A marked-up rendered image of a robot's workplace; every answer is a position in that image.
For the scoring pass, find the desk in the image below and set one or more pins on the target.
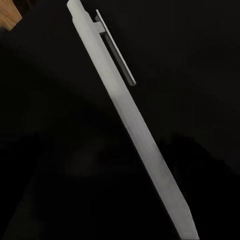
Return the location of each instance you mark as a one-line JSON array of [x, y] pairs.
[[91, 183]]

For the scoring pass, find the cabinet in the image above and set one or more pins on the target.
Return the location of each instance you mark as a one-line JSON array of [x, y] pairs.
[[11, 12]]

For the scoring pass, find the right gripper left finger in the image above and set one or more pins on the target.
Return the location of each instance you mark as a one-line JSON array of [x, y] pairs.
[[18, 163]]

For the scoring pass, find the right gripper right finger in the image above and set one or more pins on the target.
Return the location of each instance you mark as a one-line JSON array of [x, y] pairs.
[[211, 188]]

